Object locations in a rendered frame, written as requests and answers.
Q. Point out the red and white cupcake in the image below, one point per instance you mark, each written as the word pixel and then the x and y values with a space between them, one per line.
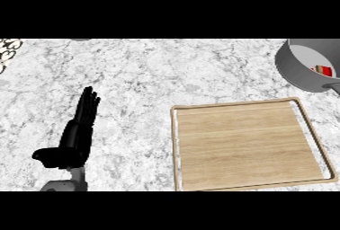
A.
pixel 324 70

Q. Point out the grey metal pot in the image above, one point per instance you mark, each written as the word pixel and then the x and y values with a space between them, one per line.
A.
pixel 300 68

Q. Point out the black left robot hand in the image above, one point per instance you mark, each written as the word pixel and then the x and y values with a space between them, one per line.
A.
pixel 77 136

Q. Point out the pale wooden tray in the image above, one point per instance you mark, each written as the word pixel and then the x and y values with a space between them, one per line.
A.
pixel 247 146

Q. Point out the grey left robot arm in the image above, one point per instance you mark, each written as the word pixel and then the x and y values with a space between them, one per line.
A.
pixel 71 182

